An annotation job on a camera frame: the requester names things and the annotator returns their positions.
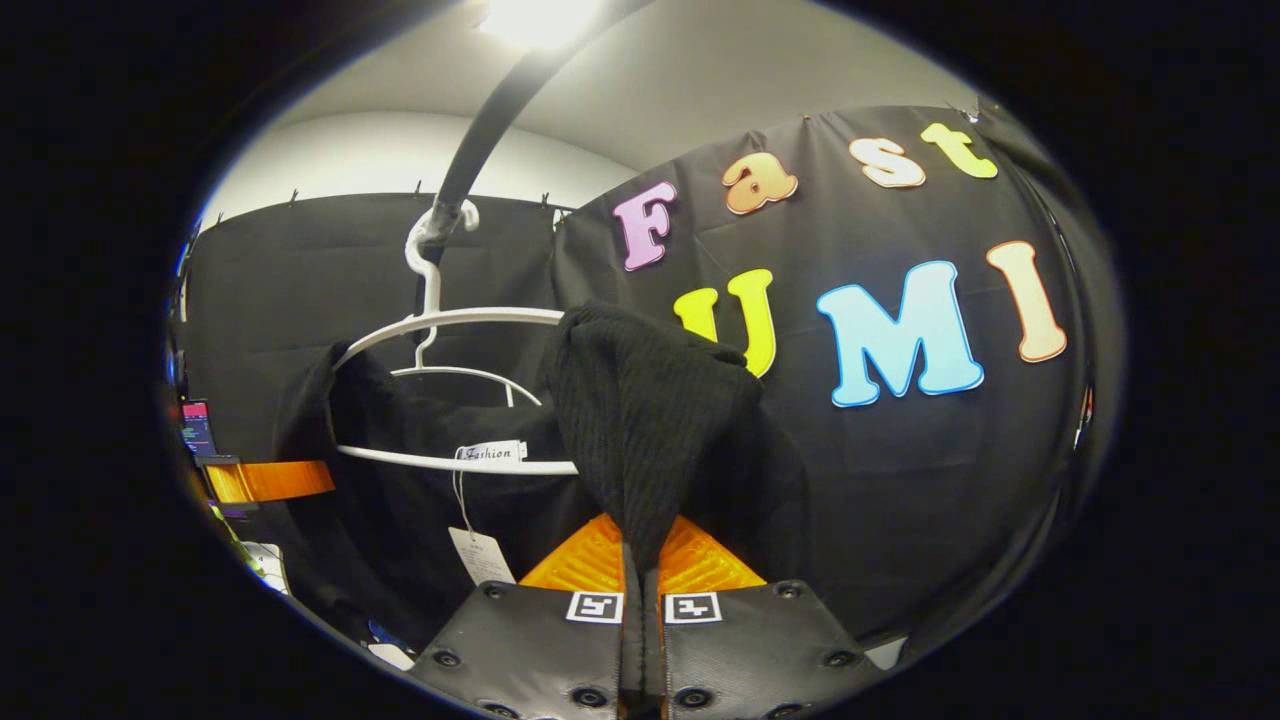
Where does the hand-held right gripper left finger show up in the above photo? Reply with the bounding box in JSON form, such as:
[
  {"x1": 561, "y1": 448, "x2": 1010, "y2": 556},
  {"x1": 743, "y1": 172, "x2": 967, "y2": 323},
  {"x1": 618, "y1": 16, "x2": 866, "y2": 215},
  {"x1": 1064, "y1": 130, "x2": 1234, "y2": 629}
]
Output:
[{"x1": 410, "y1": 513, "x2": 642, "y2": 720}]

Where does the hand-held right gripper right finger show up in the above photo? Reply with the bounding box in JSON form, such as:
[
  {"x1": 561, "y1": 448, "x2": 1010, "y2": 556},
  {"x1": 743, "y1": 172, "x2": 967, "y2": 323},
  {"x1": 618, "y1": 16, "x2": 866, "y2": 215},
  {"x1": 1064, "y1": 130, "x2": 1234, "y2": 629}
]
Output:
[{"x1": 645, "y1": 513, "x2": 887, "y2": 720}]

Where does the black metal clothes rack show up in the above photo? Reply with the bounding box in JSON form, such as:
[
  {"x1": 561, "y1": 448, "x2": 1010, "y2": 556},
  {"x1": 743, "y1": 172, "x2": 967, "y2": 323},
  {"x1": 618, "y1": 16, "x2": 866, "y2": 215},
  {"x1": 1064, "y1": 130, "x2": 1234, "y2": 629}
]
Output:
[{"x1": 412, "y1": 0, "x2": 641, "y2": 321}]

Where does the black backdrop cloth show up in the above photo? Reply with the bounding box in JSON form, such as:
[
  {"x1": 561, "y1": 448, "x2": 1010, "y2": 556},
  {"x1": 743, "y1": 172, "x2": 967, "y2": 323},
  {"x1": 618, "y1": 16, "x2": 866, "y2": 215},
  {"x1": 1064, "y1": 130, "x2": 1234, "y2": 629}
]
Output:
[{"x1": 175, "y1": 100, "x2": 1123, "y2": 651}]

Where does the large ceiling light panel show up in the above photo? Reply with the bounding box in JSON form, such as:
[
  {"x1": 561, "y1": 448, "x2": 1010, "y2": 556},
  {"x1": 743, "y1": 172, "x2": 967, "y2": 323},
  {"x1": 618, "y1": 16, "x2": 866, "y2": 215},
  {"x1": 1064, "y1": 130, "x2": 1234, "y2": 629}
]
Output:
[{"x1": 480, "y1": 0, "x2": 601, "y2": 51}]

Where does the small lit screen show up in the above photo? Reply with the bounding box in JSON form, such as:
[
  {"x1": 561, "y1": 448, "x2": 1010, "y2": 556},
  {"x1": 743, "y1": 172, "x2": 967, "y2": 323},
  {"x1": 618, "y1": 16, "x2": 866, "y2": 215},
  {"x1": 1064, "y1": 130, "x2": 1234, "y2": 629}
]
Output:
[{"x1": 180, "y1": 399, "x2": 220, "y2": 459}]

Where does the white paper garment tag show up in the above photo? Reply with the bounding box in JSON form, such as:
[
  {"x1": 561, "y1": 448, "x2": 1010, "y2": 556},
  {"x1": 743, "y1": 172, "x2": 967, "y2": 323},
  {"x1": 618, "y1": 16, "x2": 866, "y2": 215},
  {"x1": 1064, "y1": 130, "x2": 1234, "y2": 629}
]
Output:
[{"x1": 448, "y1": 527, "x2": 519, "y2": 587}]

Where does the plain white hanger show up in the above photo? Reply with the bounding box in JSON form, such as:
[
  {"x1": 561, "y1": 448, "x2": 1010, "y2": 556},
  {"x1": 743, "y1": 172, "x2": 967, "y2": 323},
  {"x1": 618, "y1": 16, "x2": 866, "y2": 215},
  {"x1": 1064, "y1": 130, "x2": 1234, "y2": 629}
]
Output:
[{"x1": 390, "y1": 328, "x2": 543, "y2": 408}]

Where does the black knit garment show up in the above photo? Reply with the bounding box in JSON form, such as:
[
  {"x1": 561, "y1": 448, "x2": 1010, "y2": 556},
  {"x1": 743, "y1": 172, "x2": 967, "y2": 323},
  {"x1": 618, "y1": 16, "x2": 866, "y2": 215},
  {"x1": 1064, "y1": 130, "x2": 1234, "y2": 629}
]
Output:
[{"x1": 270, "y1": 300, "x2": 813, "y2": 651}]

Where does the white hanger with label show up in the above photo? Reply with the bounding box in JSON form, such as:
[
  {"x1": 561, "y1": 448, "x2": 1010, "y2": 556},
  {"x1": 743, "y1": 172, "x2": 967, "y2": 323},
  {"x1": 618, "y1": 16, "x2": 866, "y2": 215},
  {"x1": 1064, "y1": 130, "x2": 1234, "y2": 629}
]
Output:
[{"x1": 333, "y1": 200, "x2": 583, "y2": 477}]

